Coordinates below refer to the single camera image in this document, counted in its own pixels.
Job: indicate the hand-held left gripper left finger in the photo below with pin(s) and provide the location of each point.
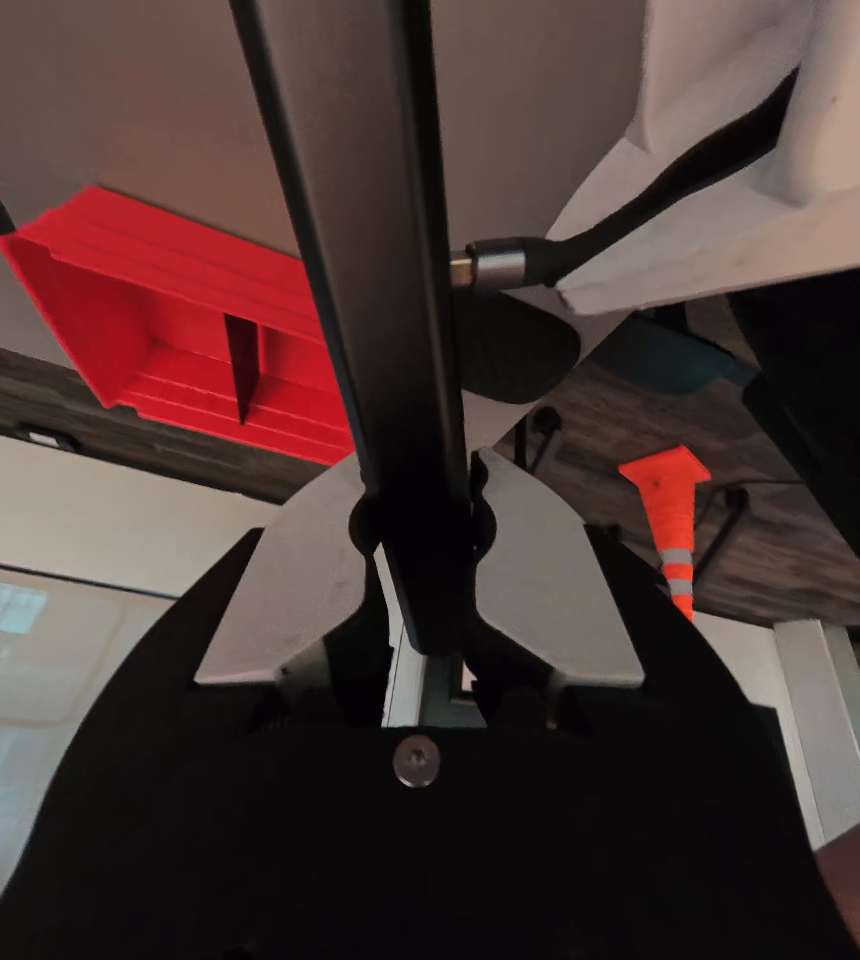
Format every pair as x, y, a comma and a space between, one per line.
295, 592

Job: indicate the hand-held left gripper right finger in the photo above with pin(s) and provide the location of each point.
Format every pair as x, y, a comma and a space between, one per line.
550, 592

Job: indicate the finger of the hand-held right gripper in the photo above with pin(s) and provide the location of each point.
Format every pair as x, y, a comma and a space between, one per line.
714, 60
774, 240

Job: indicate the red plastic bin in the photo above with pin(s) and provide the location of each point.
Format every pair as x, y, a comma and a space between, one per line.
122, 285

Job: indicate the black usb hub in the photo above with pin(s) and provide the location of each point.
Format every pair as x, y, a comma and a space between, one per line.
370, 225

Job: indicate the orange traffic cone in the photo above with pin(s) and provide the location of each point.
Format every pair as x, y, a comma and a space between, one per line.
669, 510

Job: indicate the teal swivel chair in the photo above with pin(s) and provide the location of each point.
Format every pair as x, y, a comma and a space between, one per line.
662, 367

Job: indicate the large black office chair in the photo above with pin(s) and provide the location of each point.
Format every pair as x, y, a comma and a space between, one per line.
834, 420

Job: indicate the black swivel chair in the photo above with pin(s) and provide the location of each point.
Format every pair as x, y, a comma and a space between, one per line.
520, 345

